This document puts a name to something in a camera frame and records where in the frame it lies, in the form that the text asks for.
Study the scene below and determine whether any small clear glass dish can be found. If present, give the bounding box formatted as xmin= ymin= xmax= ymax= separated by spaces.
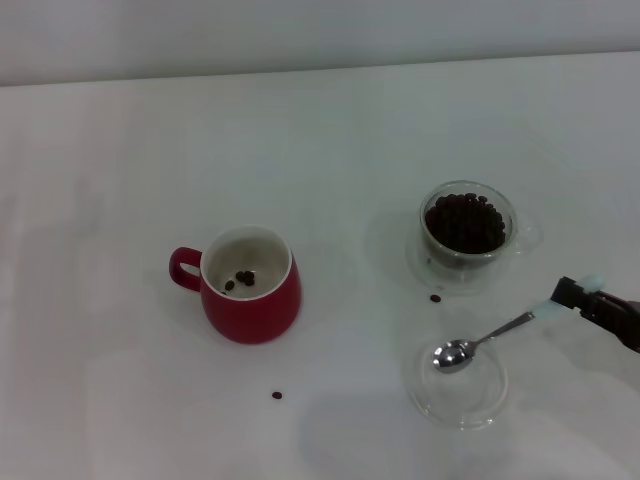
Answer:
xmin=407 ymin=335 xmax=510 ymax=431

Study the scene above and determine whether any clear glass cup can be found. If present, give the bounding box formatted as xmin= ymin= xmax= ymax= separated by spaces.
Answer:
xmin=418 ymin=179 xmax=545 ymax=274

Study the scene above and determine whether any clear glass saucer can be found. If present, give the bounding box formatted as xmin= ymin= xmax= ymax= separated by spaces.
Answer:
xmin=407 ymin=214 xmax=526 ymax=297

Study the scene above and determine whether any pile of coffee beans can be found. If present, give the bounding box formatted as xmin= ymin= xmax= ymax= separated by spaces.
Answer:
xmin=424 ymin=192 xmax=507 ymax=252

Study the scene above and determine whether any red ceramic mug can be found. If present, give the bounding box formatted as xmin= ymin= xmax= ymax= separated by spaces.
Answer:
xmin=168 ymin=224 xmax=303 ymax=345

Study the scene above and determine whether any metal spoon with blue handle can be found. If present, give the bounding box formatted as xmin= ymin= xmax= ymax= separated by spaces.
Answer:
xmin=431 ymin=274 xmax=606 ymax=375

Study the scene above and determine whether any small portion of coffee beans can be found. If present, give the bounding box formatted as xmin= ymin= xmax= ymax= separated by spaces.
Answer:
xmin=219 ymin=269 xmax=257 ymax=296

